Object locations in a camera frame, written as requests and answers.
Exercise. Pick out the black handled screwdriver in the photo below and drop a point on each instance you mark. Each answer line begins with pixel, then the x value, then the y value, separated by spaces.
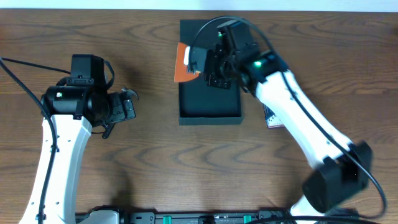
pixel 108 127

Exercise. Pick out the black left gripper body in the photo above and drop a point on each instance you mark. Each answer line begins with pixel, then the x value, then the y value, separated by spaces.
pixel 125 108

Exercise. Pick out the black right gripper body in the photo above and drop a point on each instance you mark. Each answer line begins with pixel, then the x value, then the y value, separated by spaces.
pixel 227 69

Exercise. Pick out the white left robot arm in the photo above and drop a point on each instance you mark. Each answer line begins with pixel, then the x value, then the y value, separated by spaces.
pixel 71 112

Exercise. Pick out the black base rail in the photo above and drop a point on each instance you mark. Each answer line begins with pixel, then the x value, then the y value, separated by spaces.
pixel 151 216

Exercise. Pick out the orange scraper wooden handle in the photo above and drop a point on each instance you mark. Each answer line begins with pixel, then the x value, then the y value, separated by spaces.
pixel 181 73

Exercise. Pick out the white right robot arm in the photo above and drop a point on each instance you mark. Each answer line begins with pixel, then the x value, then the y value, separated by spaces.
pixel 341 168

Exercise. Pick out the clear screwdriver set case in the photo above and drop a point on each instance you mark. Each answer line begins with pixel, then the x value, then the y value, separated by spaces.
pixel 272 121

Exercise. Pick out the black open gift box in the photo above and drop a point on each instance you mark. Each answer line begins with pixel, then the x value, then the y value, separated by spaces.
pixel 200 104

